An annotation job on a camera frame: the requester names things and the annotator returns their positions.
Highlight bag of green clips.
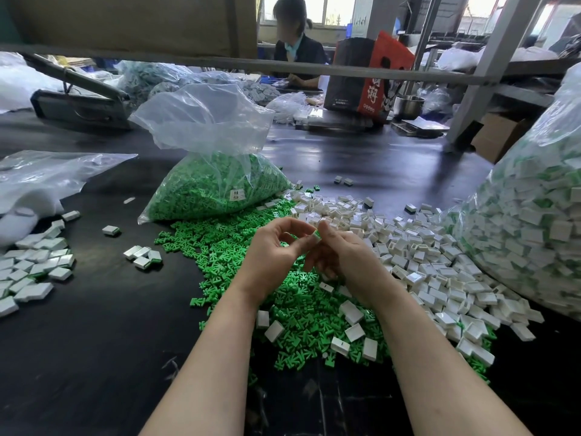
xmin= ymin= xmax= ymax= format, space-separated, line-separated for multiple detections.
xmin=129 ymin=82 xmax=294 ymax=225

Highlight metal bowl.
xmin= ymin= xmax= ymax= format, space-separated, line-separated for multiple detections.
xmin=394 ymin=95 xmax=426 ymax=121

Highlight white plastic sheet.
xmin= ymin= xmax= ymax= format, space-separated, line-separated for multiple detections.
xmin=0 ymin=53 xmax=63 ymax=114

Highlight brown board panel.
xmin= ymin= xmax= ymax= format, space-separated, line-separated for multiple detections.
xmin=0 ymin=0 xmax=258 ymax=56

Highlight pile of green parts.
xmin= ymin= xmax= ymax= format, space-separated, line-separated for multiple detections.
xmin=153 ymin=197 xmax=496 ymax=385

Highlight cardboard box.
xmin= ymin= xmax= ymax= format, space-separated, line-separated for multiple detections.
xmin=472 ymin=111 xmax=532 ymax=164

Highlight crumpled white plastic bag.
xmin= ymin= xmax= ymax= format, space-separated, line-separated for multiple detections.
xmin=266 ymin=90 xmax=316 ymax=125

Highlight black and red box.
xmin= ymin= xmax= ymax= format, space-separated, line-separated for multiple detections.
xmin=324 ymin=31 xmax=416 ymax=122

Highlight pile of assembled white pieces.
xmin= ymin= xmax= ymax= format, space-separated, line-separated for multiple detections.
xmin=0 ymin=210 xmax=81 ymax=319

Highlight pile of white plastic caps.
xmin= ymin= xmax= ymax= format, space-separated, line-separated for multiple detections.
xmin=256 ymin=186 xmax=546 ymax=369

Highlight large bag of white caps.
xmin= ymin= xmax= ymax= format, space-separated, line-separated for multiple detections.
xmin=451 ymin=61 xmax=581 ymax=322

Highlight white paper sheets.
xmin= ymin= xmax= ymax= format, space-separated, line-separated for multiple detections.
xmin=392 ymin=117 xmax=450 ymax=139

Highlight person's left hand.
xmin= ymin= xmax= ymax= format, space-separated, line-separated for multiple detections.
xmin=231 ymin=217 xmax=317 ymax=305

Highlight person's right forearm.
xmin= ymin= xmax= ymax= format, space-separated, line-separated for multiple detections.
xmin=370 ymin=288 xmax=532 ymax=436

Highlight grey metal shelf frame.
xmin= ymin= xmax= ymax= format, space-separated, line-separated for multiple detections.
xmin=0 ymin=0 xmax=581 ymax=148

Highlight person's left forearm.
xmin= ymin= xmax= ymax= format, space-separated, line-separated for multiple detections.
xmin=140 ymin=290 xmax=266 ymax=436

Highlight clear bag of pale parts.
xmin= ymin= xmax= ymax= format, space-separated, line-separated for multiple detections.
xmin=116 ymin=61 xmax=281 ymax=107

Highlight black table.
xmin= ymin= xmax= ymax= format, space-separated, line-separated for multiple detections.
xmin=0 ymin=79 xmax=581 ymax=436

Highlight white bags on shelf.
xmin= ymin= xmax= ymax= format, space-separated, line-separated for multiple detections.
xmin=436 ymin=45 xmax=559 ymax=73

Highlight empty clear plastic bag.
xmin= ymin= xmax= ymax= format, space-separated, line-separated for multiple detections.
xmin=0 ymin=150 xmax=138 ymax=251

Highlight person's right hand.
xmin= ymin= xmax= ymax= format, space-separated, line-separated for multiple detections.
xmin=304 ymin=219 xmax=402 ymax=311

